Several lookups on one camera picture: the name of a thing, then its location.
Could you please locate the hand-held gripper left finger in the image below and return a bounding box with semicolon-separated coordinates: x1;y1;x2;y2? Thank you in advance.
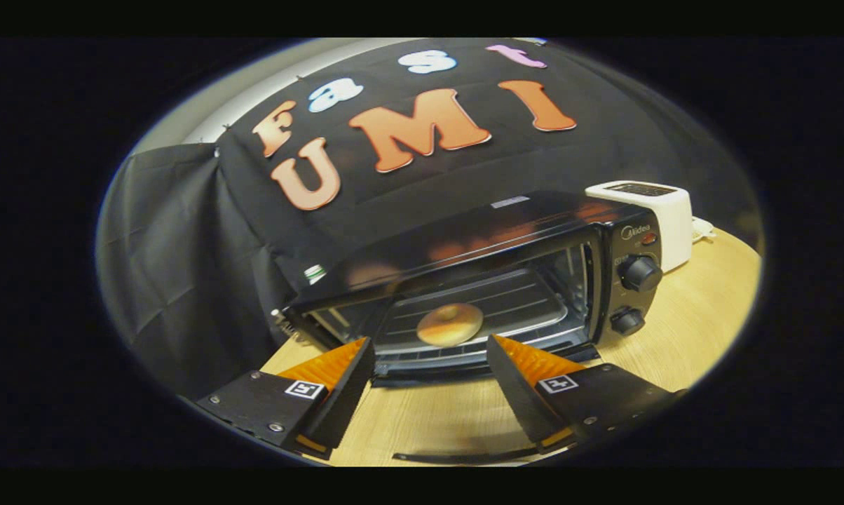
198;337;376;462

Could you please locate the glazed brown donut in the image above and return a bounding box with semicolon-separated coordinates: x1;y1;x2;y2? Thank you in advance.
416;303;484;348

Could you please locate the white bread toaster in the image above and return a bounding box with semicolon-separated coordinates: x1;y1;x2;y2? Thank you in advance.
585;180;695;274

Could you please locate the black toaster oven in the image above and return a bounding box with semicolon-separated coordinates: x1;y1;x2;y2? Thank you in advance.
280;189;665;388

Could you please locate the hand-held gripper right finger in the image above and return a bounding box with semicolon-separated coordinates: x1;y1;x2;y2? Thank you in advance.
486;335;688;455

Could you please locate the glass toaster oven door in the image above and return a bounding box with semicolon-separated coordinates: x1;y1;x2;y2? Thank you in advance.
366;347;605;466

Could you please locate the metal baking tray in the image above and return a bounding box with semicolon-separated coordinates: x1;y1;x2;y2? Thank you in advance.
376;270;571;356

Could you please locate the black oven knob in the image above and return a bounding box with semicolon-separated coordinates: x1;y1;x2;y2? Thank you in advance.
618;255;663;292
610;307;646;336

